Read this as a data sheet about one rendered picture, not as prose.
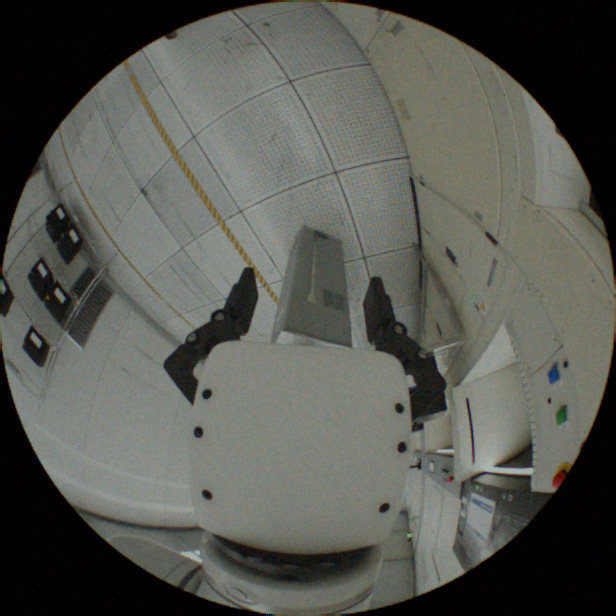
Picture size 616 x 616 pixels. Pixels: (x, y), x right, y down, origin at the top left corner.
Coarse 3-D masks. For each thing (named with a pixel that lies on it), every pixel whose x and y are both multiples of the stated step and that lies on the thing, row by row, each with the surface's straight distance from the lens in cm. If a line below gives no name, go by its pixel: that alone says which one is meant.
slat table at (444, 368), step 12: (420, 252) 130; (432, 276) 113; (456, 324) 95; (420, 336) 184; (456, 336) 95; (360, 348) 181; (432, 348) 87; (444, 348) 90; (456, 348) 95; (444, 360) 103; (444, 372) 121
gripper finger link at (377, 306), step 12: (372, 288) 14; (384, 288) 14; (372, 300) 14; (384, 300) 13; (372, 312) 14; (384, 312) 12; (372, 324) 14; (384, 324) 12; (372, 336) 14; (408, 336) 13; (408, 348) 12; (420, 348) 13; (420, 360) 12; (408, 372) 13
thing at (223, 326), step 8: (216, 312) 13; (224, 312) 12; (216, 320) 12; (224, 320) 12; (216, 328) 12; (224, 328) 11; (232, 328) 11; (216, 336) 11; (224, 336) 11; (232, 336) 11
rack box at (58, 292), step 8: (56, 288) 228; (48, 296) 226; (56, 296) 226; (64, 296) 226; (48, 304) 225; (56, 304) 224; (64, 304) 225; (56, 312) 224; (64, 312) 227; (56, 320) 240
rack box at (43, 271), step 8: (40, 264) 240; (32, 272) 238; (40, 272) 237; (48, 272) 235; (32, 280) 237; (40, 280) 233; (48, 280) 233; (40, 288) 231; (48, 288) 246; (40, 296) 237
